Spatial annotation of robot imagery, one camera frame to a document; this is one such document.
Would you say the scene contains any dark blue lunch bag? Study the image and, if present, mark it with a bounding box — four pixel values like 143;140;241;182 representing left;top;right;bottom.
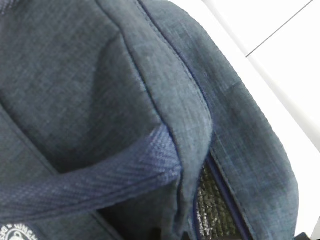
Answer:
0;0;299;240

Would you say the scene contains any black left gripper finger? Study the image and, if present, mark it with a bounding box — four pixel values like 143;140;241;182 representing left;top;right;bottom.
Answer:
294;232;312;240

